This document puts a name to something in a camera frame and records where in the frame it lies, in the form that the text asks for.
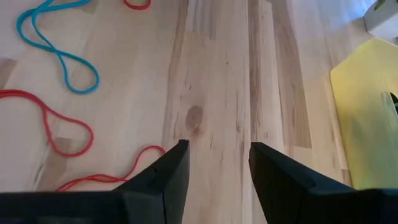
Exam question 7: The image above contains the green plant in white pot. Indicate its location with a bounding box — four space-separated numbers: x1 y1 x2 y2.
363 0 398 40

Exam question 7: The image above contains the blue rubber band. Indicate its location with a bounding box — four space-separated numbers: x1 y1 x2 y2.
16 0 100 95

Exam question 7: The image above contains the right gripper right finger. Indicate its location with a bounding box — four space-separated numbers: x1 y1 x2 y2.
248 142 398 224

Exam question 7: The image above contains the yellow translucent plastic bin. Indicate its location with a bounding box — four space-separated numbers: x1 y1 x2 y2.
330 37 398 191

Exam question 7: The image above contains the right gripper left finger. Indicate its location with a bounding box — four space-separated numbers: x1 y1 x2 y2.
0 139 190 224

